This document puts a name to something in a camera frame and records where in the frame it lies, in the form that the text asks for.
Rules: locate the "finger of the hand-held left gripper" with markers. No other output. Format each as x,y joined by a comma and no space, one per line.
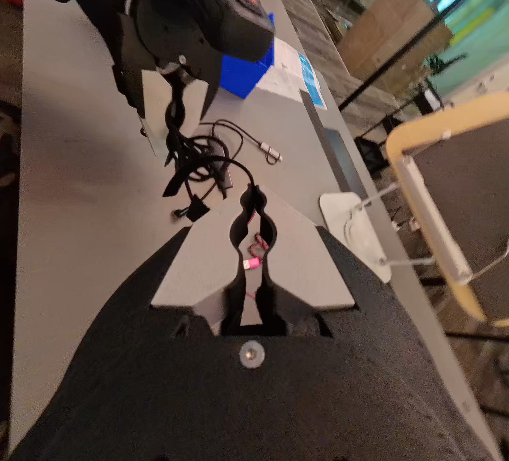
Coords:
155,111
195,103

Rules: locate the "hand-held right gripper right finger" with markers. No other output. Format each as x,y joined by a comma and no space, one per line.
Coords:
306,270

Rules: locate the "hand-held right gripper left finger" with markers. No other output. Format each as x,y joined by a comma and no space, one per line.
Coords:
195,270

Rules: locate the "grey usb hub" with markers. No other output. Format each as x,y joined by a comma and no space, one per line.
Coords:
271,151

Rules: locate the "blue bin with white label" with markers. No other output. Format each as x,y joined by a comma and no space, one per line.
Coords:
242,75

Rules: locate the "printed paper sheet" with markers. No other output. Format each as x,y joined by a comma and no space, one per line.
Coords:
284,75

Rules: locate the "black mat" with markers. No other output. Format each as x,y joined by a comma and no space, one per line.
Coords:
477,190

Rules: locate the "wooden board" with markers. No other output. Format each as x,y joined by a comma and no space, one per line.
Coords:
437,119

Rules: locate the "black floor pole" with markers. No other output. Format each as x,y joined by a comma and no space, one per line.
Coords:
397,67

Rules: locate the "large cardboard box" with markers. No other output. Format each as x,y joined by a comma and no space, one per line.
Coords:
397,31

